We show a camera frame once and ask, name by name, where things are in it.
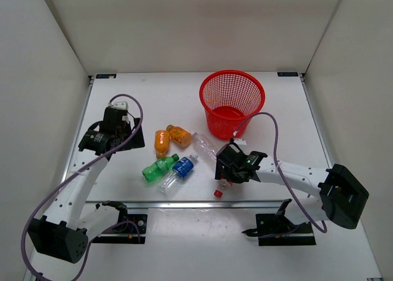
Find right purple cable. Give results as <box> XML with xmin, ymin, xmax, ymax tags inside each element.
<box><xmin>233</xmin><ymin>112</ymin><xmax>328</xmax><ymax>234</ymax></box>

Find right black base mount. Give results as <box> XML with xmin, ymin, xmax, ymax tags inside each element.
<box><xmin>242</xmin><ymin>214</ymin><xmax>316</xmax><ymax>247</ymax></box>

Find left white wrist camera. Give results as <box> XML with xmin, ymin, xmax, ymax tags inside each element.
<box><xmin>108</xmin><ymin>101</ymin><xmax>128</xmax><ymax>111</ymax></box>

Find purple cable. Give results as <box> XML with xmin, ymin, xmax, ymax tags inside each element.
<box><xmin>233</xmin><ymin>112</ymin><xmax>328</xmax><ymax>234</ymax></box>
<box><xmin>20</xmin><ymin>93</ymin><xmax>145</xmax><ymax>281</ymax></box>

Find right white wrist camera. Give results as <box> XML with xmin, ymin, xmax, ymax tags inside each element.
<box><xmin>234</xmin><ymin>138</ymin><xmax>247</xmax><ymax>145</ymax></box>

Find left black table label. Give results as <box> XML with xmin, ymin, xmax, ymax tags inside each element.
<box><xmin>95</xmin><ymin>74</ymin><xmax>117</xmax><ymax>79</ymax></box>

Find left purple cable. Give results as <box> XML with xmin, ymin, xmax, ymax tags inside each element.
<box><xmin>20</xmin><ymin>93</ymin><xmax>145</xmax><ymax>281</ymax></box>

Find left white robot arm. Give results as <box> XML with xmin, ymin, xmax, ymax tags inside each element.
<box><xmin>24</xmin><ymin>101</ymin><xmax>145</xmax><ymax>264</ymax></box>

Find green plastic bottle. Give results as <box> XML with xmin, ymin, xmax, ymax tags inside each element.
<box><xmin>142</xmin><ymin>154</ymin><xmax>179</xmax><ymax>183</ymax></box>

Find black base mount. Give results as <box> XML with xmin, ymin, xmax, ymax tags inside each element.
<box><xmin>93</xmin><ymin>209</ymin><xmax>148</xmax><ymax>245</ymax></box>
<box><xmin>242</xmin><ymin>214</ymin><xmax>316</xmax><ymax>247</ymax></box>

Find black table label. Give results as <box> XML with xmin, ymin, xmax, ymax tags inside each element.
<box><xmin>95</xmin><ymin>74</ymin><xmax>117</xmax><ymax>79</ymax></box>
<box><xmin>277</xmin><ymin>72</ymin><xmax>298</xmax><ymax>77</ymax></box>

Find clear bottle red label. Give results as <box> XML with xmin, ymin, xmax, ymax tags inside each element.
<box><xmin>214</xmin><ymin>179</ymin><xmax>233</xmax><ymax>199</ymax></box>

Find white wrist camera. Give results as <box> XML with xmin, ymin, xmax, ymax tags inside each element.
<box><xmin>234</xmin><ymin>138</ymin><xmax>247</xmax><ymax>145</ymax></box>
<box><xmin>108</xmin><ymin>101</ymin><xmax>128</xmax><ymax>111</ymax></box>

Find large clear plastic bottle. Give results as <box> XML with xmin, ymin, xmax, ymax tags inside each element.
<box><xmin>192</xmin><ymin>133</ymin><xmax>218</xmax><ymax>171</ymax></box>

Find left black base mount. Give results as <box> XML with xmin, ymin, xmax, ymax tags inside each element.
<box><xmin>93</xmin><ymin>209</ymin><xmax>148</xmax><ymax>245</ymax></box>

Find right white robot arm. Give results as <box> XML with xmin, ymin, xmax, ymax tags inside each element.
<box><xmin>215</xmin><ymin>142</ymin><xmax>369</xmax><ymax>232</ymax></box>

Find orange bottle patterned label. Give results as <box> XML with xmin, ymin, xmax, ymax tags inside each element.
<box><xmin>166</xmin><ymin>125</ymin><xmax>192</xmax><ymax>147</ymax></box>

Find right black table label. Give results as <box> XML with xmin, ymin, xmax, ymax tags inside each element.
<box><xmin>277</xmin><ymin>72</ymin><xmax>298</xmax><ymax>77</ymax></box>

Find red plastic mesh basket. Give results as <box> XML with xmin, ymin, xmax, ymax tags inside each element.
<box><xmin>199</xmin><ymin>70</ymin><xmax>266</xmax><ymax>140</ymax></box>

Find clear bottle blue label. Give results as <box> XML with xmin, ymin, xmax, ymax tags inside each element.
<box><xmin>158</xmin><ymin>153</ymin><xmax>199</xmax><ymax>196</ymax></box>

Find orange juice bottle upright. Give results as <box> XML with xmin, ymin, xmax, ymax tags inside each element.
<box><xmin>154</xmin><ymin>130</ymin><xmax>170</xmax><ymax>159</ymax></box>

